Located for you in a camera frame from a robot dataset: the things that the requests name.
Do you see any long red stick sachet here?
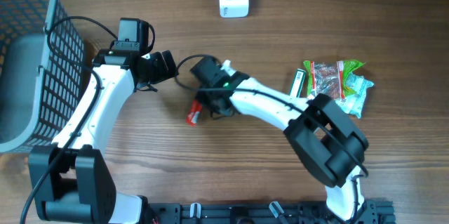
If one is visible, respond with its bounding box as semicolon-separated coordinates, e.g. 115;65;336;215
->
186;99;203;126

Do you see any green white gum pack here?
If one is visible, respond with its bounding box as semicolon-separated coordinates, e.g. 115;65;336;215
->
290;68;306;98

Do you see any green gummy candy bag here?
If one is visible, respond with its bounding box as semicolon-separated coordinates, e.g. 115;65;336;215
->
303;60;364;100

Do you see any teal tissue pack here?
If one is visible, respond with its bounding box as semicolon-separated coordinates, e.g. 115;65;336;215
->
336;73;374;119

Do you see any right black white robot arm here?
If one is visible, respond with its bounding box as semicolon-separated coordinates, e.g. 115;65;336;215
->
190;56;368;223

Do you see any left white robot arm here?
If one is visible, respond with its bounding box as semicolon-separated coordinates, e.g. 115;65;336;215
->
20;18;176;223

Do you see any grey plastic mesh basket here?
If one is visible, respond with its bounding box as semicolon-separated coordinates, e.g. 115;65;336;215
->
1;0;86;152

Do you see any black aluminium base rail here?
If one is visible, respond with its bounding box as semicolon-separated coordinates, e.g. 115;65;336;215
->
140;201;396;224

